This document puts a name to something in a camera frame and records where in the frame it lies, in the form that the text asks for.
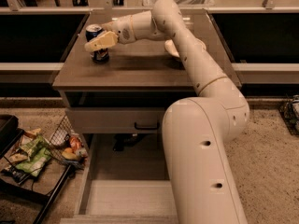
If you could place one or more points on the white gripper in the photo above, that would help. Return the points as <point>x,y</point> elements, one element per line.
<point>123,29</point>

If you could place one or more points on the pepsi can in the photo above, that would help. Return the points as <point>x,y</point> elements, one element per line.
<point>92,31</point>

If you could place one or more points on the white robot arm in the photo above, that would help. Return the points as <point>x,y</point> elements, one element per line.
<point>194,129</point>

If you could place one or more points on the grey drawer cabinet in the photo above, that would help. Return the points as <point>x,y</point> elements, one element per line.
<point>140,75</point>

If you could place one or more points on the closed top drawer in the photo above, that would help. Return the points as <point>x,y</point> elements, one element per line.
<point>113,120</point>

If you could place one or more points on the open middle drawer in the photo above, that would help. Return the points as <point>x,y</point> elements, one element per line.
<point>125,187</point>

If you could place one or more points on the white paper bowl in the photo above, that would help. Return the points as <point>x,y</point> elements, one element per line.
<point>171,49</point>

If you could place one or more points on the red snack packet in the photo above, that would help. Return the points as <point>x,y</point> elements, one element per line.
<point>74,143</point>

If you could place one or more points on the orange fruit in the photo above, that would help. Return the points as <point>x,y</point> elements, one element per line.
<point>69,154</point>

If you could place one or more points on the green chip bag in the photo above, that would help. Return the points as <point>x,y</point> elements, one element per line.
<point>37,156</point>

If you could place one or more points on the black side table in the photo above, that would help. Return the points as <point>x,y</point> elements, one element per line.
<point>10,135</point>

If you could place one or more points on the black drawer handle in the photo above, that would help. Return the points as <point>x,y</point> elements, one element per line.
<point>147,128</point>

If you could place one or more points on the black wire basket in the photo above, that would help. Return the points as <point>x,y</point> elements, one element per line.
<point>59,141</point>

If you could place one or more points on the wire basket at right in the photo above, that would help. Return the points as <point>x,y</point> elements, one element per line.
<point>289,111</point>

